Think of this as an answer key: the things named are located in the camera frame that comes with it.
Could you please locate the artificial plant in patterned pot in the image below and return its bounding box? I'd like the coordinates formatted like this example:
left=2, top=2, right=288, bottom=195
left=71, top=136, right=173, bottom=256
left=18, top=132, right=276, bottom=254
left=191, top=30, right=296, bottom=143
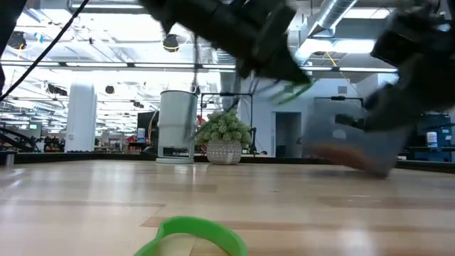
left=194, top=108, right=252, bottom=166

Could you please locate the long LED light bar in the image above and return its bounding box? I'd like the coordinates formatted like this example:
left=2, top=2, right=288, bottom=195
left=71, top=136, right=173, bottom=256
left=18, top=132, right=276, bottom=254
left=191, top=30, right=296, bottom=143
left=0, top=60, right=399, bottom=75

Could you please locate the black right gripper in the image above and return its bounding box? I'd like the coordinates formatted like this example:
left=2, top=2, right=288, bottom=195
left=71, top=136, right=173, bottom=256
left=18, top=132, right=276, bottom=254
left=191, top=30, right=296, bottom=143
left=363, top=0, right=455, bottom=132

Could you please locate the white building pillar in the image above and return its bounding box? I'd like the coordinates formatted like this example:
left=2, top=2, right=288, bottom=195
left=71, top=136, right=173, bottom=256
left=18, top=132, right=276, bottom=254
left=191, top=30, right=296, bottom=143
left=65, top=82, right=98, bottom=153

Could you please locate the silver spiral air duct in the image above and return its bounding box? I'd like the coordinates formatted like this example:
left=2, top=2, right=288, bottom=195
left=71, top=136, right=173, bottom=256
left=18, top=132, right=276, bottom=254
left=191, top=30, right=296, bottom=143
left=216, top=49, right=244, bottom=112
left=294, top=0, right=358, bottom=67

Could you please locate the dark background shelving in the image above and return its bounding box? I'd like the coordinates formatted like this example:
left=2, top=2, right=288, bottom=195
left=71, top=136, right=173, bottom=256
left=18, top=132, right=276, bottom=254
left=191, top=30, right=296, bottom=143
left=408, top=113, right=455, bottom=163

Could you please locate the grey translucent plastic bin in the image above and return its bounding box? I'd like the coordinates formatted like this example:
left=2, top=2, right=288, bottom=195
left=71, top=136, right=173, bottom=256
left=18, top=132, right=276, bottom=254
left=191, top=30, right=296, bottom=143
left=301, top=97, right=412, bottom=178

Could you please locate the black ceiling-hung device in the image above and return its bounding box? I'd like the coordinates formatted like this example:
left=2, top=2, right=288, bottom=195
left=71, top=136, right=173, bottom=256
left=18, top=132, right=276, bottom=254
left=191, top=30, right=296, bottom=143
left=162, top=33, right=181, bottom=53
left=6, top=31, right=28, bottom=51

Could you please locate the tall white insulated tumbler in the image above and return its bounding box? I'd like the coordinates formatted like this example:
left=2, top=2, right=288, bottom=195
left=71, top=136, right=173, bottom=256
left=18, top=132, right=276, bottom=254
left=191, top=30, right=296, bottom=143
left=155, top=90, right=200, bottom=165

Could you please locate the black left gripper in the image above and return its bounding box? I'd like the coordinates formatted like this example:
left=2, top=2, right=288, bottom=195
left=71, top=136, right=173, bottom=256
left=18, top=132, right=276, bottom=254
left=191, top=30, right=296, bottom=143
left=213, top=0, right=314, bottom=86

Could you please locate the dark doorway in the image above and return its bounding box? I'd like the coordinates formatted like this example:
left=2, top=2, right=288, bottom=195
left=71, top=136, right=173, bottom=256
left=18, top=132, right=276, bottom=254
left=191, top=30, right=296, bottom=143
left=274, top=111, right=303, bottom=158

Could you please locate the green rubber band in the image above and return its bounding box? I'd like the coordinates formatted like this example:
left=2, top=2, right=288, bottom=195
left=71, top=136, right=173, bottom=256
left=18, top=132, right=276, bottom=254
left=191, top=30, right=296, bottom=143
left=267, top=78, right=316, bottom=107
left=134, top=215, right=249, bottom=256

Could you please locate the white plastic bottle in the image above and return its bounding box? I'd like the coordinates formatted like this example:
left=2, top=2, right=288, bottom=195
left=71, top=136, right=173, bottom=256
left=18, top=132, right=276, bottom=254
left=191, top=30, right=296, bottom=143
left=426, top=131, right=439, bottom=149

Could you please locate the black aluminium table frame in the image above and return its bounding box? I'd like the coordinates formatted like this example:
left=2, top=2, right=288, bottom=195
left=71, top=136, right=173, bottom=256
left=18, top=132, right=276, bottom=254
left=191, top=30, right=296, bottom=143
left=0, top=151, right=455, bottom=174

